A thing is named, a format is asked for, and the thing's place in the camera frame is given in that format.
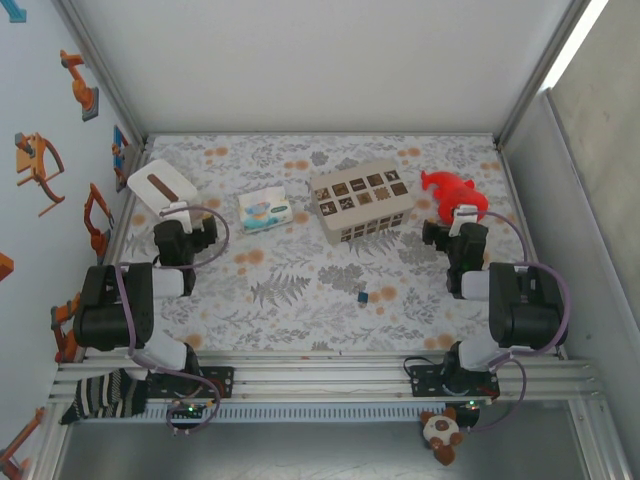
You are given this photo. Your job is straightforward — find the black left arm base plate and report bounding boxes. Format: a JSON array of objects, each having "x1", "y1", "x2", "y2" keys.
[{"x1": 146, "y1": 366, "x2": 236, "y2": 401}]

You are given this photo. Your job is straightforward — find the aluminium frame rail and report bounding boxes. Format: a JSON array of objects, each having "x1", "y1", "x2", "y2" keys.
[
  {"x1": 79, "y1": 142, "x2": 151, "y2": 359},
  {"x1": 49, "y1": 349, "x2": 604, "y2": 407},
  {"x1": 144, "y1": 130, "x2": 501, "y2": 139}
]

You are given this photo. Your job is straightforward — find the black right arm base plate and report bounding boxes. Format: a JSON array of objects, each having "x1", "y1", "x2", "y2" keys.
[{"x1": 408, "y1": 360, "x2": 501, "y2": 401}]

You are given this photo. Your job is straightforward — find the white tissue box brown slot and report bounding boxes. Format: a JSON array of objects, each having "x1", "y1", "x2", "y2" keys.
[{"x1": 126, "y1": 159, "x2": 211, "y2": 224}]

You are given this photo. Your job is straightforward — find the orange grey claw sticker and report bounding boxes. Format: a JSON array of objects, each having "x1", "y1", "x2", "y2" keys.
[{"x1": 13, "y1": 132, "x2": 67, "y2": 217}]

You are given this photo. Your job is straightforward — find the soft tissue pack cartoon print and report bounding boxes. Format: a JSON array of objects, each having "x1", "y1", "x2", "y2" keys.
[{"x1": 237, "y1": 184, "x2": 294, "y2": 235}]

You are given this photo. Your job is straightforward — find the beige box with brown tiles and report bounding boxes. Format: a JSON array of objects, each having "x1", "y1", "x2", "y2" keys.
[{"x1": 309, "y1": 158, "x2": 416, "y2": 246}]

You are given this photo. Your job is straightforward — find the brown white plush toy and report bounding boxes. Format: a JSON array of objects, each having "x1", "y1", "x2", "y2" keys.
[{"x1": 418, "y1": 406, "x2": 465, "y2": 467}]

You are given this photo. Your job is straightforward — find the red whale toy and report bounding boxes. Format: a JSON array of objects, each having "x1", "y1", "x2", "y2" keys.
[{"x1": 419, "y1": 168, "x2": 490, "y2": 229}]

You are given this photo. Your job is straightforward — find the aluminium frame post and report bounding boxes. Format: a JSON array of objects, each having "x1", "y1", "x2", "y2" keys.
[
  {"x1": 52, "y1": 0, "x2": 149, "y2": 151},
  {"x1": 497, "y1": 0, "x2": 609, "y2": 149}
]

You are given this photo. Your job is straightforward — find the floral tablecloth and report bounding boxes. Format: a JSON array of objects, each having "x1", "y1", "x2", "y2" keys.
[{"x1": 97, "y1": 133, "x2": 544, "y2": 354}]

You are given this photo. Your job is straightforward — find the black white striped cloth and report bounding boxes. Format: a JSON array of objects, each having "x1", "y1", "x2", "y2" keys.
[{"x1": 60, "y1": 367, "x2": 150, "y2": 426}]

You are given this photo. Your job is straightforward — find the white slotted cable duct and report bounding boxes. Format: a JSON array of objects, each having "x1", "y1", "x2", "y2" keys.
[{"x1": 144, "y1": 402, "x2": 484, "y2": 425}]

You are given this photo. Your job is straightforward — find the blue orange track sticker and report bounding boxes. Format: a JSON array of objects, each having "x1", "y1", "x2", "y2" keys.
[{"x1": 112, "y1": 124, "x2": 132, "y2": 194}]

